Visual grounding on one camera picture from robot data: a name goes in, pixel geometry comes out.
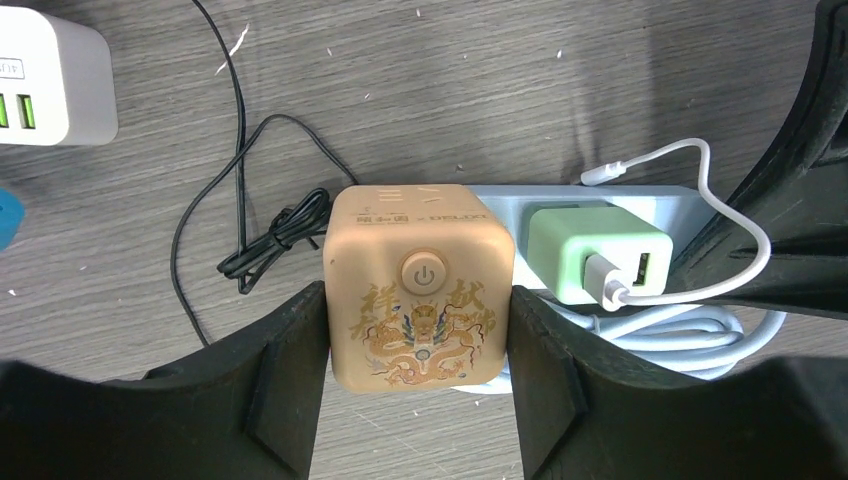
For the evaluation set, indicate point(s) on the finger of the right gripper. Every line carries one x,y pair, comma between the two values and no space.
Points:
797,191

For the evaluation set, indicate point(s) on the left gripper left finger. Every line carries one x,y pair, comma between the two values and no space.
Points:
244,407

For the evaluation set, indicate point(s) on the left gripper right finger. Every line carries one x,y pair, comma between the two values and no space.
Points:
586,409

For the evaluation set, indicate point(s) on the light blue power strip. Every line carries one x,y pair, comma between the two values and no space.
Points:
678,211

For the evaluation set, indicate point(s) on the green plug adapter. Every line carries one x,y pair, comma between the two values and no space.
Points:
561,241

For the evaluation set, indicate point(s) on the orange cube adapter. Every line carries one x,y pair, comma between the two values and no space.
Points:
418,282

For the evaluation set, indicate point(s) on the white multi-port charger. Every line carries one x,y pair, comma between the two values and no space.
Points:
57,85

